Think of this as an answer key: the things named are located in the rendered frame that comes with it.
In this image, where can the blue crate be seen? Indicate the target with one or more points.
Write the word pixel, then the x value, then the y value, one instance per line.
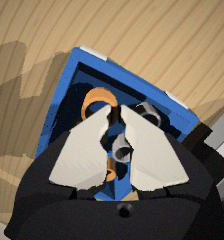
pixel 78 79

